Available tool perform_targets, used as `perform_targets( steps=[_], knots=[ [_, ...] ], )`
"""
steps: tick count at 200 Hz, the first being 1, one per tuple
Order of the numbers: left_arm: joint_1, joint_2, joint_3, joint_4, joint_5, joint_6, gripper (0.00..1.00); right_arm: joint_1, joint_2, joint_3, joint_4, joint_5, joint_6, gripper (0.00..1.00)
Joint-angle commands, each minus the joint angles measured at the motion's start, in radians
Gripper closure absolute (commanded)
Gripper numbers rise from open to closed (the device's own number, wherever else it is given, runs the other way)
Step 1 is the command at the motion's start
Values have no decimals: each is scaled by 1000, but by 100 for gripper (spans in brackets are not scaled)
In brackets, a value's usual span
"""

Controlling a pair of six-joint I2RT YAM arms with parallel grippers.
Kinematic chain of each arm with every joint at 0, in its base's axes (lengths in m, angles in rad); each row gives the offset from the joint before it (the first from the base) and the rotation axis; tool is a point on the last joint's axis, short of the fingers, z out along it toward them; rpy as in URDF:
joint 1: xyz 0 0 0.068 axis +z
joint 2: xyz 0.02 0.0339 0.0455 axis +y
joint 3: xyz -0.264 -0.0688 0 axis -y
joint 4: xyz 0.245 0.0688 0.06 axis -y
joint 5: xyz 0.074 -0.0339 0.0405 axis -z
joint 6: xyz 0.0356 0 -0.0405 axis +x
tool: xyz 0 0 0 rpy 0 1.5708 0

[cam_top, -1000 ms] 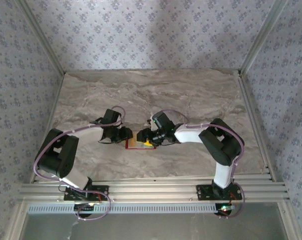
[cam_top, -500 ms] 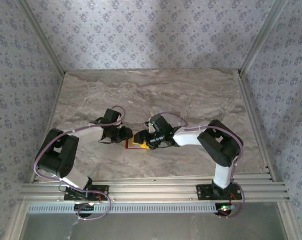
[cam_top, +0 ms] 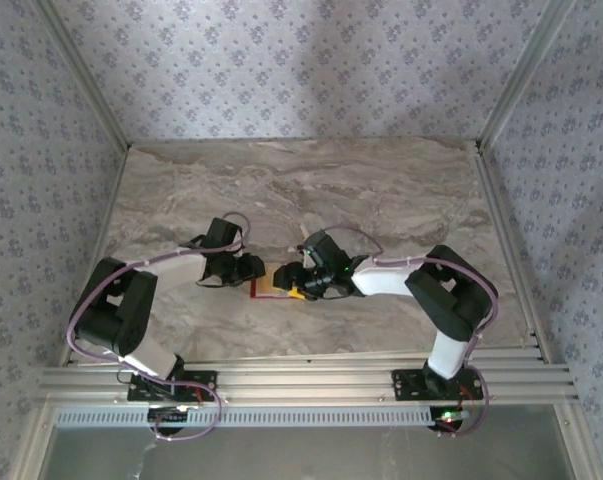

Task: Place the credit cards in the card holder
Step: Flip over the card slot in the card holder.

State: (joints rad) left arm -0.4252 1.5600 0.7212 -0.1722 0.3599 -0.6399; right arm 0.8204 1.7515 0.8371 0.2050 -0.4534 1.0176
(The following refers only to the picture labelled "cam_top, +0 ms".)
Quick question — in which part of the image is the black left controller board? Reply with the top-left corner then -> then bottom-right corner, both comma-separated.
147,405 -> 191,437

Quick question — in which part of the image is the black controller board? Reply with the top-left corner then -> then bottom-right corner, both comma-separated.
429,406 -> 471,434
147,405 -> 191,437

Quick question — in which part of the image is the red card holder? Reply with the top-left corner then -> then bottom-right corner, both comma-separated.
249,276 -> 308,302

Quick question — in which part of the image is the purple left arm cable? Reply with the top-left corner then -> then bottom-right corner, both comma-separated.
64,211 -> 255,442

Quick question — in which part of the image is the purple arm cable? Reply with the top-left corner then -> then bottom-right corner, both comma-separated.
319,222 -> 500,438
64,211 -> 255,442

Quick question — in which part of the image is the grey slotted cable duct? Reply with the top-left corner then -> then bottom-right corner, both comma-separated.
55,405 -> 436,429

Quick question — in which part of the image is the aluminium side rail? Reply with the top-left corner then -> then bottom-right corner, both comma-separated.
472,141 -> 553,364
57,143 -> 133,367

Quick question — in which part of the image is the black right controller board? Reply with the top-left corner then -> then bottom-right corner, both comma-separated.
429,406 -> 471,434

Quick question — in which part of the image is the aluminium mounting rail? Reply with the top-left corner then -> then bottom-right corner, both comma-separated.
35,348 -> 580,408

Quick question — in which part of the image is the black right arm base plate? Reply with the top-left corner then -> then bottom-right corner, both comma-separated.
390,366 -> 484,403

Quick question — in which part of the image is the aluminium frame post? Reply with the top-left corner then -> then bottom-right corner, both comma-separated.
477,0 -> 577,153
33,0 -> 133,153

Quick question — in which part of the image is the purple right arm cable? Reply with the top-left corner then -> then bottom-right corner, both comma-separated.
319,222 -> 500,438

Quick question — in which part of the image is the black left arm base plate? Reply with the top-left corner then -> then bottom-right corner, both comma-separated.
127,368 -> 219,403

